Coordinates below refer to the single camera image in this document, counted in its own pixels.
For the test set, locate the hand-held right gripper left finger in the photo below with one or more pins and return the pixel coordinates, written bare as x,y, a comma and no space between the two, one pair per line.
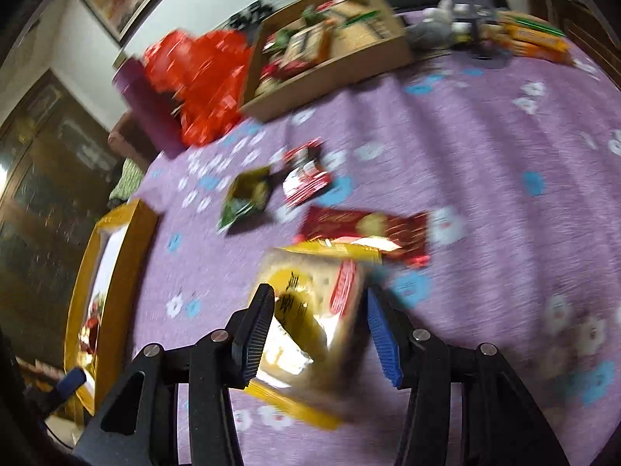
254,344

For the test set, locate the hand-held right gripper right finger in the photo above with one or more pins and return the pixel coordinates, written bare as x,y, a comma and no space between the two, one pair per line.
383,335

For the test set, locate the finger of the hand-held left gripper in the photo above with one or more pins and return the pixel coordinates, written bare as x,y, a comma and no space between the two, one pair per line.
73,381

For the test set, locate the clear cracker packet yellow label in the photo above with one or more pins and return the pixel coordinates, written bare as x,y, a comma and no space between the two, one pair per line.
310,306

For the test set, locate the yellow cardboard box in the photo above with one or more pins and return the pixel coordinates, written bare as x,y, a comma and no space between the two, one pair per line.
131,242

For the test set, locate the long brown red snack packet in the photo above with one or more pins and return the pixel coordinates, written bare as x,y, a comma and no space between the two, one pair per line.
339,223

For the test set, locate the green pea snack packet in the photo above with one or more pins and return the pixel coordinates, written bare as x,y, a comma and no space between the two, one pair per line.
245,199

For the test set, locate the red white snack packet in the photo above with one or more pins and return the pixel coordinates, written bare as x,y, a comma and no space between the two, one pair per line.
305,184

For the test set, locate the dark wooden cabinet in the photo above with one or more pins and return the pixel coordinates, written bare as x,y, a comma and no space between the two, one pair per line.
43,204

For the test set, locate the dark red snack packet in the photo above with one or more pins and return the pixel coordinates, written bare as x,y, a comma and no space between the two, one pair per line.
303,151

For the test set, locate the green striped cloth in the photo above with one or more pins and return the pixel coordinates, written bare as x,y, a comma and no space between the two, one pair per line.
126,182

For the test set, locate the purple floral tablecloth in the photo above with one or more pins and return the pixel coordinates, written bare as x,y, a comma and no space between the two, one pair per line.
485,155

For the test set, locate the maroon chair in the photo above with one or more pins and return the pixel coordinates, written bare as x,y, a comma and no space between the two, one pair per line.
123,138

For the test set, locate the purple cylinder container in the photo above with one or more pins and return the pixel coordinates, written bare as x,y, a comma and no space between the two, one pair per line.
145,102

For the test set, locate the wooden tray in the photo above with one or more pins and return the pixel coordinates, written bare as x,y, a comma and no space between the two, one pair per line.
349,70

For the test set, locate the red plastic bag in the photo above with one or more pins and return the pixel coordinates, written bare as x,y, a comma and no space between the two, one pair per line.
203,77

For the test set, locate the pile of assorted snack packets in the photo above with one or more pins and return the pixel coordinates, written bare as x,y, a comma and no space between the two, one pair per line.
301,48

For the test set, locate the grey phone stand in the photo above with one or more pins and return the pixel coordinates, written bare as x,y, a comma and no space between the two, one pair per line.
480,39

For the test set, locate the grey white bundle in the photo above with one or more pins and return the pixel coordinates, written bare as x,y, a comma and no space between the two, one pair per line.
436,24

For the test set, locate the green orange snack packet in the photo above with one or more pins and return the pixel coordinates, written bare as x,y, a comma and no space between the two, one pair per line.
529,22

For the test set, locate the wooden side cabinet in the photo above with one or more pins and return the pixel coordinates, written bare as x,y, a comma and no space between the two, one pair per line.
572,14

